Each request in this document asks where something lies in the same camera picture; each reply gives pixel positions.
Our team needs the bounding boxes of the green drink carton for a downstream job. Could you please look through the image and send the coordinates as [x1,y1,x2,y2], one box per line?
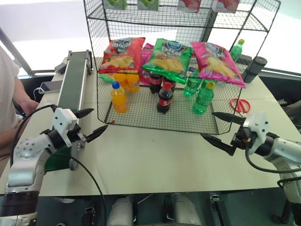
[102,0,128,11]
[136,0,159,11]

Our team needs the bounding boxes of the dark power bank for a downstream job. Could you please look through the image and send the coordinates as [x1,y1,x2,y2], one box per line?
[38,81,63,95]

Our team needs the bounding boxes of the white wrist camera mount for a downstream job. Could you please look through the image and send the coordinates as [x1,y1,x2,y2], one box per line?
[52,107,80,147]
[243,112,270,152]

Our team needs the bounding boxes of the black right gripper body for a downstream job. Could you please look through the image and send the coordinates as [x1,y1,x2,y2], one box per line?
[231,128,254,151]

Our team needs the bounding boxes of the grey rounded shape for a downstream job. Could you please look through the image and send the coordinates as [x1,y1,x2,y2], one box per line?
[106,195,135,226]
[164,193,203,226]

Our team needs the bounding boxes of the orange soda bottle blue cap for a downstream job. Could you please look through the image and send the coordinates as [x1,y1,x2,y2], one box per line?
[111,81,129,114]

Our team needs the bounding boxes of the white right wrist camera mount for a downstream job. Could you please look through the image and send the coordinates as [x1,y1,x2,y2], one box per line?
[243,112,270,152]

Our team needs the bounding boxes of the dark chair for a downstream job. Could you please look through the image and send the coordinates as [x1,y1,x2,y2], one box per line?
[281,99,301,129]

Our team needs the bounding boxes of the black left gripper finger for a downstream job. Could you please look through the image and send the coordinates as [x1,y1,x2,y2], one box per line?
[85,124,109,144]
[75,108,95,119]

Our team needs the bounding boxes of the black wire rack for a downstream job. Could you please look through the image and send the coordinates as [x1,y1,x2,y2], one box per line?
[83,0,282,136]

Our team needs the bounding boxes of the black metal frame leg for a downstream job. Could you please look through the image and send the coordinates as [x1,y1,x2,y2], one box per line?
[83,206,97,226]
[209,193,228,226]

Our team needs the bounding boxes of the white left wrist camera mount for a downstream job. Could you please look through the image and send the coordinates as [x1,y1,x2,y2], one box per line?
[52,107,80,147]

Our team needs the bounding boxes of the red scissors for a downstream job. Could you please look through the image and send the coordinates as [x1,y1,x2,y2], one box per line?
[230,97,252,114]

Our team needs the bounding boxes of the person in white shirt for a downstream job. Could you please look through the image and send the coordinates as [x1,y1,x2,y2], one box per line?
[0,44,29,178]

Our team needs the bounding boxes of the magenta chips bag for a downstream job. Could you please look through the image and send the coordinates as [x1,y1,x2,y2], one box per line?
[138,42,155,87]

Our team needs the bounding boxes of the black cylinder speaker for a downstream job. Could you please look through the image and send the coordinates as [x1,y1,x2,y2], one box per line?
[242,56,268,84]

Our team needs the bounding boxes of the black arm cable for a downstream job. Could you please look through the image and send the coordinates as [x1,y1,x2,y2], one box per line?
[245,140,301,174]
[9,104,107,226]

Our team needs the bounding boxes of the pink chips bag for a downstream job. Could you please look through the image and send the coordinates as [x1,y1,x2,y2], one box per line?
[190,41,246,89]

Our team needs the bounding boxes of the green bottle yellow-green cap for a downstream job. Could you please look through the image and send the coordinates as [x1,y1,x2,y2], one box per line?
[230,39,246,63]

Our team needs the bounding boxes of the green soda bottle blue cap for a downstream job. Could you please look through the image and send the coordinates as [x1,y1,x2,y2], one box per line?
[183,66,203,97]

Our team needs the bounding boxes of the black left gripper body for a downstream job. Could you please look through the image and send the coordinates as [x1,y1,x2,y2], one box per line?
[67,125,87,145]

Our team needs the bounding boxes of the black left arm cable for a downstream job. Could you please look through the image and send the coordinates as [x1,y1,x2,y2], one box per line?
[9,104,107,226]

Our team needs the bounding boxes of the red chips bag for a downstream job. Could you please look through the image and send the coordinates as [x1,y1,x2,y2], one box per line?
[98,37,146,75]

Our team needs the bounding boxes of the green chips bag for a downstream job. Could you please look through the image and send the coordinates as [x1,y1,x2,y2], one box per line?
[141,38,194,85]

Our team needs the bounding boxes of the cola bottle red cap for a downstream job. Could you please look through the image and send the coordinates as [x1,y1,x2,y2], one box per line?
[156,81,175,115]

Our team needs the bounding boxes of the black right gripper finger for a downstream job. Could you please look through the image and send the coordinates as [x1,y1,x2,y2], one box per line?
[200,133,236,157]
[212,112,247,126]

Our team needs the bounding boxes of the red drink carton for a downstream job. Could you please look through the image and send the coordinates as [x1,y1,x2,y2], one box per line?
[176,0,202,14]
[211,0,239,14]

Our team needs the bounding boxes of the white charging cable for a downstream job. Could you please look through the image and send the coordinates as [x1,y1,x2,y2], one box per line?
[32,87,45,100]

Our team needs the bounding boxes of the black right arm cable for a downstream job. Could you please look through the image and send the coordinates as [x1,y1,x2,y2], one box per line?
[245,140,301,174]

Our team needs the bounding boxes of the gray plastic box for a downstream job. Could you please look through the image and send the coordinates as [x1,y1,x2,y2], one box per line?
[54,63,68,76]

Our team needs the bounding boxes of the green conveyor belt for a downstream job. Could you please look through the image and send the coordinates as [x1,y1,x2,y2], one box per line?
[44,49,95,173]

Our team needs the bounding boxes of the green soda bottle yellow cap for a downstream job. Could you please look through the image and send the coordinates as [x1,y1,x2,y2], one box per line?
[192,81,216,115]

